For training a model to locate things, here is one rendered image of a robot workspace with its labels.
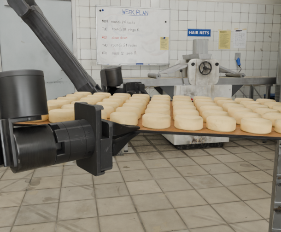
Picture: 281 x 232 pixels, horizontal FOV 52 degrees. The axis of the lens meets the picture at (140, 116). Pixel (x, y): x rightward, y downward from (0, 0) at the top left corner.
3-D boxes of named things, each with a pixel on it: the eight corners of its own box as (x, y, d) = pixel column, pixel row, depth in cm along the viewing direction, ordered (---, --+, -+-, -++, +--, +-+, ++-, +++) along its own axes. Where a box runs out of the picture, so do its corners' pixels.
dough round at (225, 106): (219, 113, 67) (220, 104, 67) (224, 110, 71) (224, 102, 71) (242, 115, 65) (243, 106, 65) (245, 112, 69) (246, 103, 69)
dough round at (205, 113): (199, 123, 55) (200, 112, 55) (203, 118, 60) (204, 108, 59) (226, 125, 53) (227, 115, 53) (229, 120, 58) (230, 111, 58)
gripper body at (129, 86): (143, 113, 94) (129, 110, 100) (143, 81, 92) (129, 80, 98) (126, 115, 90) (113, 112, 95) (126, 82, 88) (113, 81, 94)
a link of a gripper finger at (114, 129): (151, 117, 46) (100, 124, 40) (150, 159, 47) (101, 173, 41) (125, 111, 51) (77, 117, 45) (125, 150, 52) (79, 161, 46)
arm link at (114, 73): (94, 101, 104) (89, 107, 96) (87, 68, 101) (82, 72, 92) (126, 96, 103) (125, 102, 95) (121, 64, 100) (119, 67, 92)
